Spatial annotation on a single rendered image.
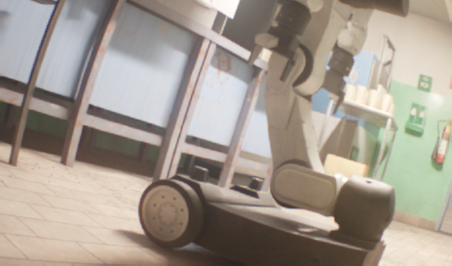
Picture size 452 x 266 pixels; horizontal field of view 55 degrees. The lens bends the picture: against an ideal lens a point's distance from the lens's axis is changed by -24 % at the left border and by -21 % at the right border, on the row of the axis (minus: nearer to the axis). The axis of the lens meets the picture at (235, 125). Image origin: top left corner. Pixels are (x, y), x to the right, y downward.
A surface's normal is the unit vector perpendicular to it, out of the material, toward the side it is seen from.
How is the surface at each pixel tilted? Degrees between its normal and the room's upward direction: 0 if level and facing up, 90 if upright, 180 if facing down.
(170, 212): 90
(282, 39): 90
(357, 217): 90
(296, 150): 90
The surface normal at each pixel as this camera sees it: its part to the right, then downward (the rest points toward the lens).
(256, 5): -0.49, -0.18
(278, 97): -0.55, 0.25
